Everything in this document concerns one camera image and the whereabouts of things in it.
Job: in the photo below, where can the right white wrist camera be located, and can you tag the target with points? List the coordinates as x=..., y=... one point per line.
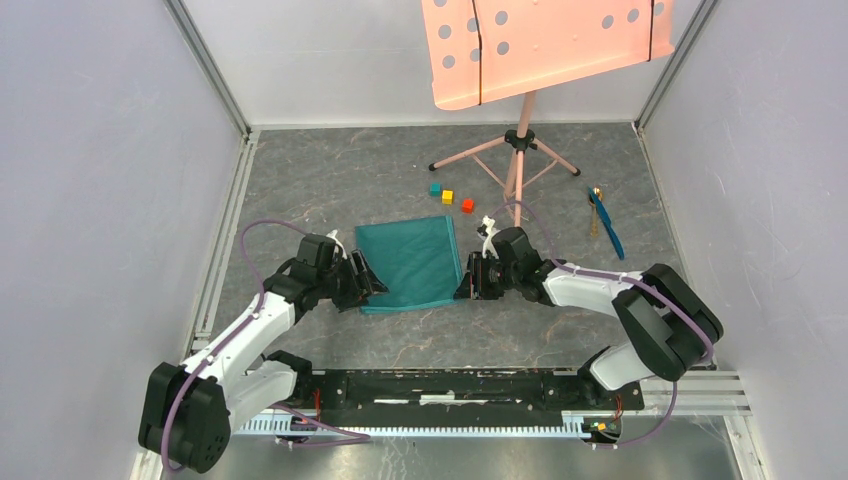
x=486, y=232

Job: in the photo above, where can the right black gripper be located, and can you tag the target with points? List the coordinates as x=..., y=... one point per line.
x=473, y=286

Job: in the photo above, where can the yellow cube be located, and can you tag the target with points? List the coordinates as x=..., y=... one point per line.
x=447, y=197

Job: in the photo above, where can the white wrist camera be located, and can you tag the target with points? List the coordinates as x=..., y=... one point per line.
x=339, y=248
x=486, y=232

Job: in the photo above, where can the teal cloth napkin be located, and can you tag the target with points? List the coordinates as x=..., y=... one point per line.
x=417, y=260

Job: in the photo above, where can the teal cube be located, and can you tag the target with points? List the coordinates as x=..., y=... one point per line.
x=435, y=189

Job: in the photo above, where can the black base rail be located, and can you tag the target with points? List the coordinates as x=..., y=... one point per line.
x=444, y=403

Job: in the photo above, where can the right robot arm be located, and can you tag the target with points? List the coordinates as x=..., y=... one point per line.
x=669, y=328

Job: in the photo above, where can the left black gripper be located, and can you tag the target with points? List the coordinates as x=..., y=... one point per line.
x=358, y=290

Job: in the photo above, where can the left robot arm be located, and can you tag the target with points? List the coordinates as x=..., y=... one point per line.
x=192, y=409

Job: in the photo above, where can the gold spoon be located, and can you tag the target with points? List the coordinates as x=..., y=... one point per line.
x=595, y=195

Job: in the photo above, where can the pink music stand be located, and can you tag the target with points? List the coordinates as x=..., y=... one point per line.
x=486, y=51

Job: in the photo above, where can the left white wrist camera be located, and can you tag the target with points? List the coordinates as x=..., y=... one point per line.
x=339, y=248

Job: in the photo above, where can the blue handled utensil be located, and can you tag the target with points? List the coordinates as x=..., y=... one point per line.
x=606, y=222

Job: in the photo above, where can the red cube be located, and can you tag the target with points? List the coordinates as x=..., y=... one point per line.
x=467, y=206

